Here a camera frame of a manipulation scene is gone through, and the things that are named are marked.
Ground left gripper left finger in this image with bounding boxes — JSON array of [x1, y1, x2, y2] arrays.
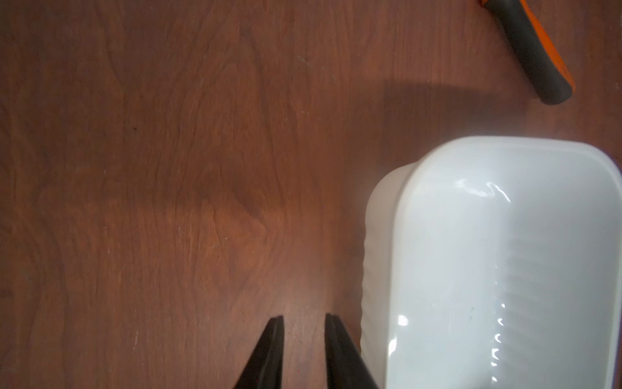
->
[[233, 315, 284, 389]]

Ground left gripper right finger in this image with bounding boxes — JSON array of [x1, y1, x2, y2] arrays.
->
[[325, 314, 378, 389]]

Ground orange black pliers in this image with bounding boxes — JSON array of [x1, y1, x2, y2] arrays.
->
[[480, 0, 576, 105]]

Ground white plastic storage box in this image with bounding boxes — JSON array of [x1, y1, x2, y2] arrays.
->
[[361, 137, 621, 388]]

